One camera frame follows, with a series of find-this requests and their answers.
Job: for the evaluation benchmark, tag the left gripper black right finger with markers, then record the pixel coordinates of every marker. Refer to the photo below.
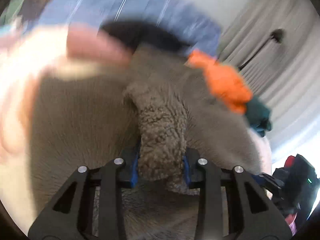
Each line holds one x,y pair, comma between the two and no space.
232,205

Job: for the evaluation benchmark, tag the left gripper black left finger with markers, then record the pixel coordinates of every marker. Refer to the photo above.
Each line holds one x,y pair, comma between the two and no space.
88,205

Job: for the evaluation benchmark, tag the brown sherpa fleece jacket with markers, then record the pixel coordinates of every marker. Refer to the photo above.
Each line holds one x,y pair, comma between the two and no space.
159,103

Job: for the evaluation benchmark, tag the dark clothes pile on chair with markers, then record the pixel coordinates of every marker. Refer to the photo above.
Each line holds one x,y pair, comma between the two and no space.
294,190

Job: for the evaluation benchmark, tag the red garment on chair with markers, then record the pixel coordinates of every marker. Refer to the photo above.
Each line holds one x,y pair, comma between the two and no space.
289,161

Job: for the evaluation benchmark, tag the dark green velvet garment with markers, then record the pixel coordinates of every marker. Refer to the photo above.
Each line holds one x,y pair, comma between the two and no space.
258,116

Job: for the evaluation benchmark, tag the orange puffer jacket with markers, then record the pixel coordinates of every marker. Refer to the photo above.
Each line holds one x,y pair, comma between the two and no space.
223,81

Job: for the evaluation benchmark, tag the pink cream plush blanket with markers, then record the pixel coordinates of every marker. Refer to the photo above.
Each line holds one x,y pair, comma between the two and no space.
19,82

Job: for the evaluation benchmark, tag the pink quilted jacket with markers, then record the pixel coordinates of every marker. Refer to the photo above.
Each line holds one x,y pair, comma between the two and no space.
48,44

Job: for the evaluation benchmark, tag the black floor lamp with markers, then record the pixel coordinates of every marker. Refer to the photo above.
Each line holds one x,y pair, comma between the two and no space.
277,36

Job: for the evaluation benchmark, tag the white pleated curtain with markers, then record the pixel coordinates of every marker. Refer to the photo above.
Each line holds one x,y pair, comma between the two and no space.
284,76

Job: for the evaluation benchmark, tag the black puffer jacket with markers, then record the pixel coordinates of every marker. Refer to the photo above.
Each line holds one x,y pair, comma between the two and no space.
133,34

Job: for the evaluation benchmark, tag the blue plaid bed sheet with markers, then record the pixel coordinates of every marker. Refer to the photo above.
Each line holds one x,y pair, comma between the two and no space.
176,16

